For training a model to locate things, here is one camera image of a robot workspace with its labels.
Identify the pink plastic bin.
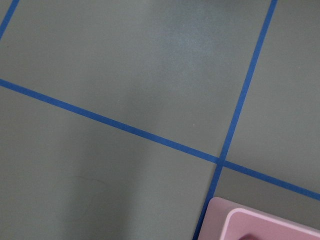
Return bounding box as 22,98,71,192
198,197,320,240

